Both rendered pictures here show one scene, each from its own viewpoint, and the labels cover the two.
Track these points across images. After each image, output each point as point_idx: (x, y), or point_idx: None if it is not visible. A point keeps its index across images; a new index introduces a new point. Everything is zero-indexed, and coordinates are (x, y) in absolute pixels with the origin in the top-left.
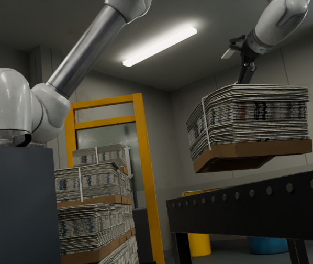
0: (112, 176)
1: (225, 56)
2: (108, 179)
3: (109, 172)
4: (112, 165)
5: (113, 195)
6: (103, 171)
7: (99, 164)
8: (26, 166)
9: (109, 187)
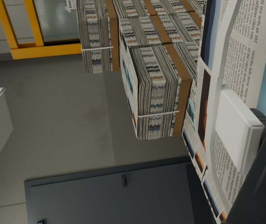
0: (154, 78)
1: (2, 132)
2: (160, 87)
3: (151, 86)
4: (138, 76)
5: (182, 82)
6: (147, 92)
7: (137, 97)
8: None
9: (169, 85)
